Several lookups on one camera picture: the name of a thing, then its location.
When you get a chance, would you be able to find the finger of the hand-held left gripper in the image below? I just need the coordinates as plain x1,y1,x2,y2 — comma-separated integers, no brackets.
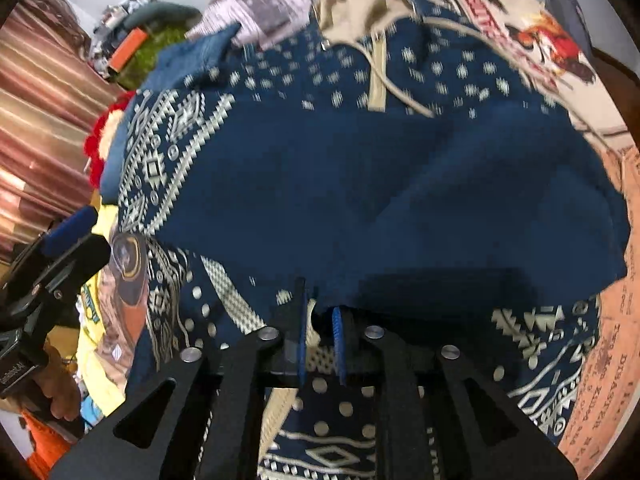
40,206,112,292

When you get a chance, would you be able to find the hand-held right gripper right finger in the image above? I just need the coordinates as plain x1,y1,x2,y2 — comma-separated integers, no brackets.
331,306,579,480

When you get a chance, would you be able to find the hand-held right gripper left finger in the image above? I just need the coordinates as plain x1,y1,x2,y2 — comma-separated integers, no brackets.
50,278,307,480

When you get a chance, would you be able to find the blue patterned hoodie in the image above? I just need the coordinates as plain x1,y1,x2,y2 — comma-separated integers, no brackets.
99,0,632,480

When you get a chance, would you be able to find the person's left hand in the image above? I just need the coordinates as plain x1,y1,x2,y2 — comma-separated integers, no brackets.
30,344,84,423

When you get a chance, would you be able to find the yellow cloth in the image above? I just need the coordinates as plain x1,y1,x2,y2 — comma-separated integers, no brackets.
75,205,132,412

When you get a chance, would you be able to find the red crochet item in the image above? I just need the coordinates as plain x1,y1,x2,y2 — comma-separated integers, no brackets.
83,91,139,202

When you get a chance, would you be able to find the light blue cloth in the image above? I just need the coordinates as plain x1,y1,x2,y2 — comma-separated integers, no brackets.
79,394,109,432

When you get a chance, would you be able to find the striped pink curtain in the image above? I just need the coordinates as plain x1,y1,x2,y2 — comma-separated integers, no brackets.
0,0,127,263

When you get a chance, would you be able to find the orange box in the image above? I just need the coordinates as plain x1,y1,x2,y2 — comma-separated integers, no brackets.
108,27,149,74

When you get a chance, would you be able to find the green fuzzy cloth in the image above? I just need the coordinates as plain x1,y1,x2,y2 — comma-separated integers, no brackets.
117,24,189,89

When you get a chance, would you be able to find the pile of crumpled clutter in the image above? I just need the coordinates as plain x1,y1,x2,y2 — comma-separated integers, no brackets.
89,0,157,77

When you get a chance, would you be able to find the grey green roll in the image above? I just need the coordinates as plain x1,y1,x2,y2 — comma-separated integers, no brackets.
122,2,202,29

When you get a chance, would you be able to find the printed blanket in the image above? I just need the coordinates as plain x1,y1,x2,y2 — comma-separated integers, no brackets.
75,0,640,476

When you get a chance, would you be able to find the wooden headboard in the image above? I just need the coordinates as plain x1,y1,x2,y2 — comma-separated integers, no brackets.
589,46,640,127

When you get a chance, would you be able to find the dark blue pillow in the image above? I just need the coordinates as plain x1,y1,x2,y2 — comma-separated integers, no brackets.
543,0,597,69

